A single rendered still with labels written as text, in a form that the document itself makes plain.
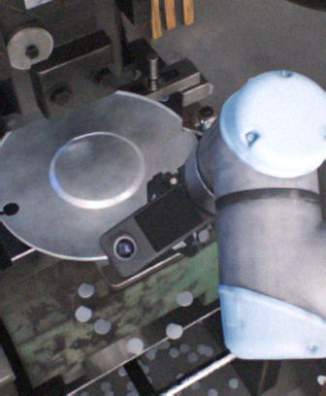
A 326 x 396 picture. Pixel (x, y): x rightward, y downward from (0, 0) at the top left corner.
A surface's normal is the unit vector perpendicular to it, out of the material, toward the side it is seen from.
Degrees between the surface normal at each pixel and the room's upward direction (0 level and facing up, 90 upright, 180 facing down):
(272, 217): 21
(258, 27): 0
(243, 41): 0
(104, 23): 90
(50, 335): 90
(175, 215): 38
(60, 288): 0
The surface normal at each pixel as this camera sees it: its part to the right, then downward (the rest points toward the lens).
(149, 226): -0.19, 0.00
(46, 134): -0.02, -0.60
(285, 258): -0.01, -0.27
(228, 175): -0.74, -0.17
